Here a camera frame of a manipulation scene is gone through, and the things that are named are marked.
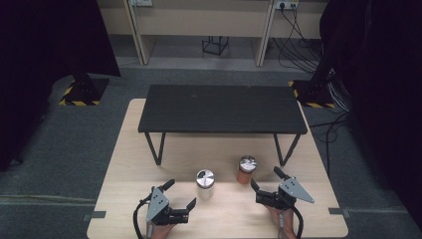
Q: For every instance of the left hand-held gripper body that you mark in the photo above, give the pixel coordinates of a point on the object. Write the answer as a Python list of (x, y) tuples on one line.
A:
[(158, 205)]

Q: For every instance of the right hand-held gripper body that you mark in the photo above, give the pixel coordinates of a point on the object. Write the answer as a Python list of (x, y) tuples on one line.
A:
[(292, 192)]

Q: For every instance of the glass jar of orange powder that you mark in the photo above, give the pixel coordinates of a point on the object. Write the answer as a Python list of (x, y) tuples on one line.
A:
[(246, 170)]

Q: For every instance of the glass jar of white powder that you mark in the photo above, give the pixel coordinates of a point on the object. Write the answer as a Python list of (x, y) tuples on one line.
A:
[(205, 182)]

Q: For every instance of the black raised shelf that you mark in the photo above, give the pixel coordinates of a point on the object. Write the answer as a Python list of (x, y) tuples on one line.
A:
[(219, 108)]

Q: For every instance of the person's left hand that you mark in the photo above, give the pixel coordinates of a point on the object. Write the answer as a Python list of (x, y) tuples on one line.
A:
[(162, 231)]

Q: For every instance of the person's right hand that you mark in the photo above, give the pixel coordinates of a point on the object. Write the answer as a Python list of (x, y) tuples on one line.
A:
[(277, 220)]

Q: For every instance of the grey tape strip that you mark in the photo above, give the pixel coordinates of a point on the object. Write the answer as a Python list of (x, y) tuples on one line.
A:
[(338, 211), (94, 215)]

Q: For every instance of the black stand base striped tape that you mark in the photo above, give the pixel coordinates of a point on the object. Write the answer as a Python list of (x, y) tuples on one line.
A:
[(83, 91), (312, 94)]

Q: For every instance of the black curtain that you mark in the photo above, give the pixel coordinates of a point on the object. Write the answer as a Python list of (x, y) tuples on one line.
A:
[(381, 83), (43, 59)]

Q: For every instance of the beige desk frame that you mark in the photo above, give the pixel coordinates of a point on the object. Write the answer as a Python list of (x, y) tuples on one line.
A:
[(199, 20)]

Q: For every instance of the white wall socket with plugs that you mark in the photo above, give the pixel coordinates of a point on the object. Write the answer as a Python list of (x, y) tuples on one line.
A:
[(287, 4)]

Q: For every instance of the white wall socket strip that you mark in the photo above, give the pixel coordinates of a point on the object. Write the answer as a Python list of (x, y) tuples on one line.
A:
[(142, 2)]

